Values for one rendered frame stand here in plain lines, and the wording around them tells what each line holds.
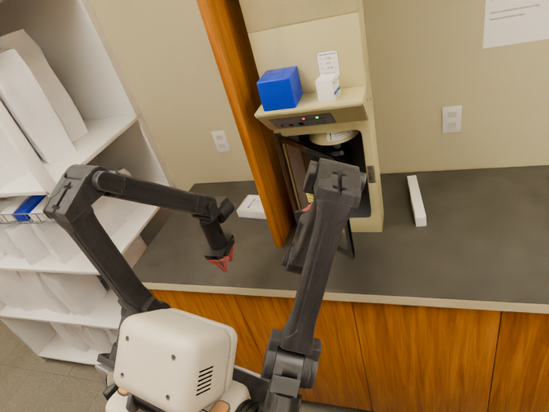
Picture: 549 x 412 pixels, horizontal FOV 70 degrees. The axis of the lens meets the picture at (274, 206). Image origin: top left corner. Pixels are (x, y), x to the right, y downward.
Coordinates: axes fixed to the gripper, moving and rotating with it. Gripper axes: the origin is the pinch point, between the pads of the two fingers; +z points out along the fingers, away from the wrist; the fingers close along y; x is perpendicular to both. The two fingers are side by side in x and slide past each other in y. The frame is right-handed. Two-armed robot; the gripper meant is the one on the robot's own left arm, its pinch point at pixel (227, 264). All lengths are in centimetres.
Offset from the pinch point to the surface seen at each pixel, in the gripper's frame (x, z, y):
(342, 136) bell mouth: -36, -24, 37
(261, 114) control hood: -16.4, -41.0, 22.1
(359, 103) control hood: -45, -41, 22
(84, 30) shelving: 79, -68, 75
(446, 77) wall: -70, -24, 77
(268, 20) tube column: -21, -64, 34
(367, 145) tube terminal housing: -44, -22, 34
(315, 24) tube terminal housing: -34, -60, 34
